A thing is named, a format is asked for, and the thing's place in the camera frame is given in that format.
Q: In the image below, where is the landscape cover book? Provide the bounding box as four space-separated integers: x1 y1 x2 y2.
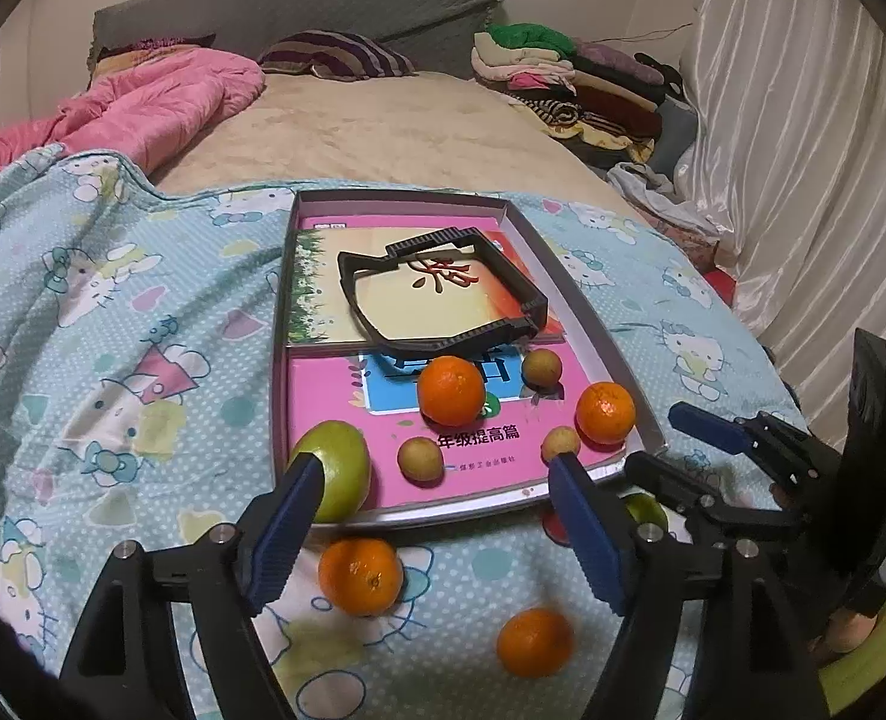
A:
287 229 567 350

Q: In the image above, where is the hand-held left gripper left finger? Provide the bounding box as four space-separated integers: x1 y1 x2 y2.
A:
60 452 326 720

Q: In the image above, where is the grey padded headboard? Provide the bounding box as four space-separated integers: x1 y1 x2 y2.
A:
86 0 505 80

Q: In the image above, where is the black plastic frame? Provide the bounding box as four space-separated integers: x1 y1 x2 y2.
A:
336 226 550 357

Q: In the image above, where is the orange tangerine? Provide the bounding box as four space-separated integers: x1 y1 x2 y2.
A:
575 382 636 445
317 537 405 617
495 607 575 677
416 355 486 427

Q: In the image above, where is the red cloth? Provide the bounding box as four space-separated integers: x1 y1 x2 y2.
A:
705 266 736 308

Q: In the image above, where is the white grey crumpled cloth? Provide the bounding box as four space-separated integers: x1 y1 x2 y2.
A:
606 161 721 237

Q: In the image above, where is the white satin curtain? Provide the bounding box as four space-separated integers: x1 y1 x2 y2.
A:
668 0 886 406

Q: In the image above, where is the dark magenta pillow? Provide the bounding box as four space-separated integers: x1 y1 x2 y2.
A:
98 34 217 61

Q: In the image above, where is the brown longan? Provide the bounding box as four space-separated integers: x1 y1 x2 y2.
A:
521 348 563 388
540 425 582 460
398 437 445 482

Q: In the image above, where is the black plush toy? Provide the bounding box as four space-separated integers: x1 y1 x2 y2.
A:
633 52 687 98

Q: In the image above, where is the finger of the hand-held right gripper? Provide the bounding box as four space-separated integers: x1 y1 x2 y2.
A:
623 452 796 533
668 401 845 496

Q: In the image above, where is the purple striped pillow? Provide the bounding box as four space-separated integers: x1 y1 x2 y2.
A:
257 30 418 82

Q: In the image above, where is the pile of folded clothes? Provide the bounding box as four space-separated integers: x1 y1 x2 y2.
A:
471 22 684 166

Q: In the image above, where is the pink workbook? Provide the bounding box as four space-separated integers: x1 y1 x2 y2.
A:
287 345 627 520
296 211 507 235

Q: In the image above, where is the pink quilt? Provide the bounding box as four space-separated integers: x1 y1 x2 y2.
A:
0 45 266 203

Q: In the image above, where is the pink floral cloth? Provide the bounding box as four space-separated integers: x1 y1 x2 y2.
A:
638 210 721 271

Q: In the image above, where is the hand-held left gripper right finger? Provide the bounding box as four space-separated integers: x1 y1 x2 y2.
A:
548 454 819 720

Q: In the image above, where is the grey blue cushion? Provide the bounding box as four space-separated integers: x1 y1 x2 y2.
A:
648 101 699 177

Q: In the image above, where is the shallow grey cardboard box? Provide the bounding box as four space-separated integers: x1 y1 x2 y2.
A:
269 187 669 533

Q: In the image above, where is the small green jujube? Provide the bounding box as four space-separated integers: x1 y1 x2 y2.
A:
287 421 373 524

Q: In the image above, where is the large green jujube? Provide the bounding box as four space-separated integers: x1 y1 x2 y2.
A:
623 493 670 533

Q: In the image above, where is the beige bed sheet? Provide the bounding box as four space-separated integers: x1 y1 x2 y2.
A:
146 71 650 230

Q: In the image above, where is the blue cartoon print blanket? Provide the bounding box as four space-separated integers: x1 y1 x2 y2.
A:
0 142 804 720

